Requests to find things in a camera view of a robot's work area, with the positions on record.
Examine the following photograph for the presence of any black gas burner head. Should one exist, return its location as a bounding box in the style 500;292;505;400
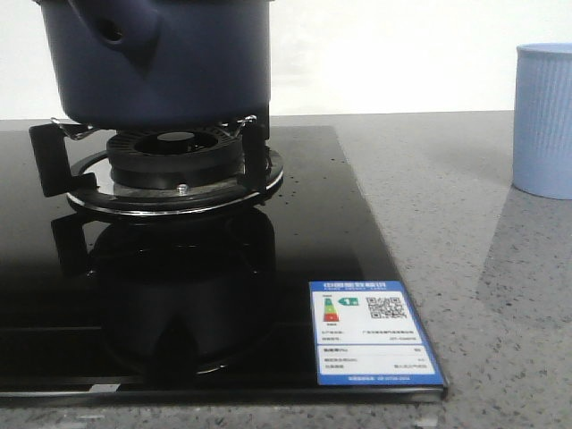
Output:
106;127;242;189

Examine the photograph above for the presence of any blue energy label sticker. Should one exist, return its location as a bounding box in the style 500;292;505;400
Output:
309;281;445;388

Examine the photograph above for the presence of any light blue ribbed cup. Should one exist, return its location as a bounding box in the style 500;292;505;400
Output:
513;43;571;200

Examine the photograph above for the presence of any dark blue cooking pot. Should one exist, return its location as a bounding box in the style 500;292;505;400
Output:
38;1;270;130

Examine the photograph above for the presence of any black metal pot support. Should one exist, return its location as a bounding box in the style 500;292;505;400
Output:
29;106;283;218

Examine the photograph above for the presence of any black glass gas stove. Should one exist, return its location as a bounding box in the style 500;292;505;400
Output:
1;126;449;404

